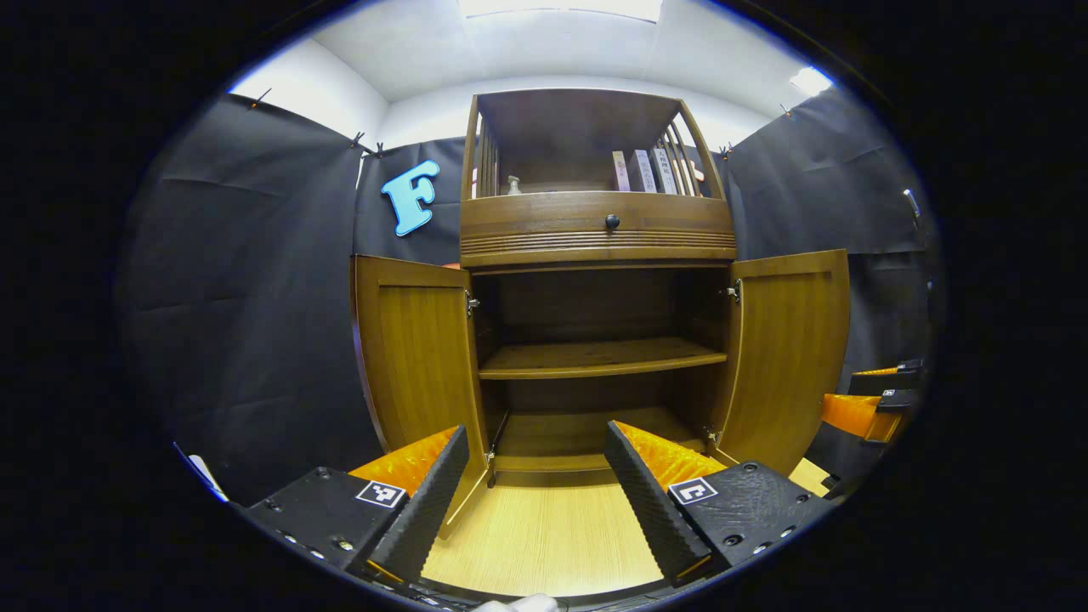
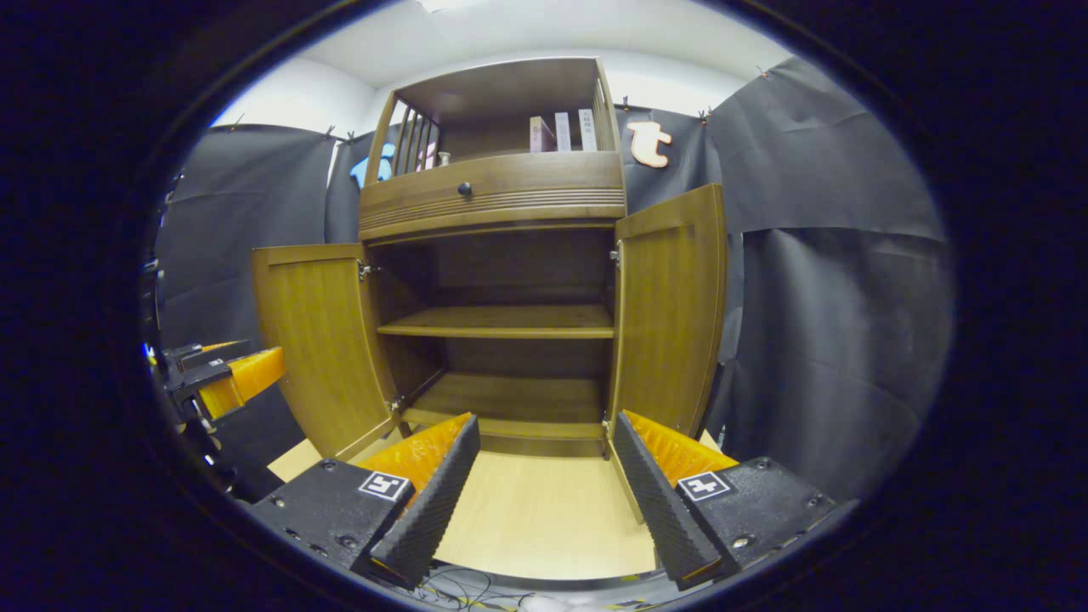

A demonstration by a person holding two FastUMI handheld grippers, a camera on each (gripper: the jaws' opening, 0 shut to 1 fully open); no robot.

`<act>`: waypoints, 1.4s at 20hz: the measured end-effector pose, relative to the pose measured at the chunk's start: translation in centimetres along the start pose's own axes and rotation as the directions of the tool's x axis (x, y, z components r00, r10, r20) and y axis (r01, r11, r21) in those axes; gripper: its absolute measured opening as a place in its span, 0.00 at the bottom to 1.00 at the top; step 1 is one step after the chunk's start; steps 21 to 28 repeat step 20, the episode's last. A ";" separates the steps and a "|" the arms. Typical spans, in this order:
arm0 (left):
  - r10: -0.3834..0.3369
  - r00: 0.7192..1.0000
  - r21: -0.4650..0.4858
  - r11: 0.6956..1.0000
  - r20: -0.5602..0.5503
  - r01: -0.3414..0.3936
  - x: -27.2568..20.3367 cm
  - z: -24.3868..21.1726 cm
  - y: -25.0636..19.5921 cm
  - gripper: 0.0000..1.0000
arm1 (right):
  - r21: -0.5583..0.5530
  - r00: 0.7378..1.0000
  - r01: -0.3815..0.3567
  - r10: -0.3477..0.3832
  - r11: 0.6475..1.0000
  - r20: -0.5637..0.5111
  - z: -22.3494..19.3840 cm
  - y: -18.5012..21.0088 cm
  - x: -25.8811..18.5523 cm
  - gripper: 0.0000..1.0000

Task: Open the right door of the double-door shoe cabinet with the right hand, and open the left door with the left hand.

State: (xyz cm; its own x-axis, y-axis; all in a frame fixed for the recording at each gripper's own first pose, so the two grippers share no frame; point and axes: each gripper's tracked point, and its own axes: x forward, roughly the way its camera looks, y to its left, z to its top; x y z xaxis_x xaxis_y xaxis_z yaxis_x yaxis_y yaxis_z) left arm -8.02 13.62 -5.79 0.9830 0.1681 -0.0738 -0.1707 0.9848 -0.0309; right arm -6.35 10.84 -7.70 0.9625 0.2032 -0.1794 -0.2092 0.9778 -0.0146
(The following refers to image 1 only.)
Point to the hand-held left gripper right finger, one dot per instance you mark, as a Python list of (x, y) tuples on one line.
[(650, 510)]

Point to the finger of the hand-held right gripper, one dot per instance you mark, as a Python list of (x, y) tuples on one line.
[(897, 401), (884, 382)]

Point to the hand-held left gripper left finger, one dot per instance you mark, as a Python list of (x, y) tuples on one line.
[(425, 518)]

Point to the wooden shoe cabinet door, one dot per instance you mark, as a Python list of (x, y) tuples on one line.
[(416, 357), (790, 357)]

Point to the wooden inner shelf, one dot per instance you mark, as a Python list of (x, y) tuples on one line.
[(595, 357)]

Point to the black backdrop cloth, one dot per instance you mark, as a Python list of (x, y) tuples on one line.
[(255, 323)]

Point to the white upright book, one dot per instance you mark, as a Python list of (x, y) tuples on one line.
[(664, 171)]

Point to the grey upright book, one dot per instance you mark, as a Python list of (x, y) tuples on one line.
[(643, 172)]

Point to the pink upright book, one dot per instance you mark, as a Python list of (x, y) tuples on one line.
[(621, 172)]

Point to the clear pump bottle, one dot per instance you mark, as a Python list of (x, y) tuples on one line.
[(514, 187)]

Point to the large ceiling light panel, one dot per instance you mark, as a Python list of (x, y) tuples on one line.
[(561, 8)]

